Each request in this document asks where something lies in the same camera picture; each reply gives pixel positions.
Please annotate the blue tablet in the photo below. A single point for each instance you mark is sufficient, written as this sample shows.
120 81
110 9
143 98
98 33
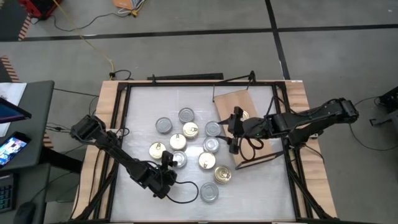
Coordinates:
11 112

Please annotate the Wild Planet salmon can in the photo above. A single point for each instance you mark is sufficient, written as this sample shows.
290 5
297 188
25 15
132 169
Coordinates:
190 130
206 160
245 114
222 174
178 142
157 150

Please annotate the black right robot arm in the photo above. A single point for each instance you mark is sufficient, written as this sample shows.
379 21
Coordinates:
311 119

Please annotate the black clamp stand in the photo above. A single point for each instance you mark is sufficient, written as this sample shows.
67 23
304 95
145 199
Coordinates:
252 77

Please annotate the flat black bar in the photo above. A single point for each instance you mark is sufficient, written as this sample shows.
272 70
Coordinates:
186 76

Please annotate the black desk foot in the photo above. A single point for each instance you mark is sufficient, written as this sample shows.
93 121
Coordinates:
62 160

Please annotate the dark mat with orange stripes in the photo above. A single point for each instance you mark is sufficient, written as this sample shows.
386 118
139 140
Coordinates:
12 18
7 70

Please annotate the black keyboard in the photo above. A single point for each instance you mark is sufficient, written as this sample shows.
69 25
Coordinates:
7 194

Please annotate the black floor stand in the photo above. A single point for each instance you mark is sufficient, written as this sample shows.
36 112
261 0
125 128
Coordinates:
390 101

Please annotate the Bumble Bee tuna can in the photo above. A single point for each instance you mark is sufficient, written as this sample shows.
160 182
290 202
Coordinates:
209 192
186 115
211 144
211 129
163 125
181 159

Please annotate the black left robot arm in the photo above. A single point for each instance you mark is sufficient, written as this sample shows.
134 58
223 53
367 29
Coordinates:
121 152

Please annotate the grey desk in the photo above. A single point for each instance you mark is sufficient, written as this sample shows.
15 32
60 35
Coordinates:
40 102

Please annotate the smartphone with lit screen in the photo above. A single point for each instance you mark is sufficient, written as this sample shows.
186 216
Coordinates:
11 149

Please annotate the red box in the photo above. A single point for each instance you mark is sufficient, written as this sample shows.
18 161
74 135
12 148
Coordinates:
38 7

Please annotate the orange flat board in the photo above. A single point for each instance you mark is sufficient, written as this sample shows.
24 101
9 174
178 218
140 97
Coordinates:
122 3

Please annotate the black computer mouse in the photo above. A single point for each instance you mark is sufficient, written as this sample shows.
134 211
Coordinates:
25 213

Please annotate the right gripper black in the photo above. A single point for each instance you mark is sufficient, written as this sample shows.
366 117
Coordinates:
247 129

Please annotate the white paper sheet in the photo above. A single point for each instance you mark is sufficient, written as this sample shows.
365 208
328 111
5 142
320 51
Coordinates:
14 90

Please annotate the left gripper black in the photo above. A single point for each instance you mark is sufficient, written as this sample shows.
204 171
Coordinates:
161 182

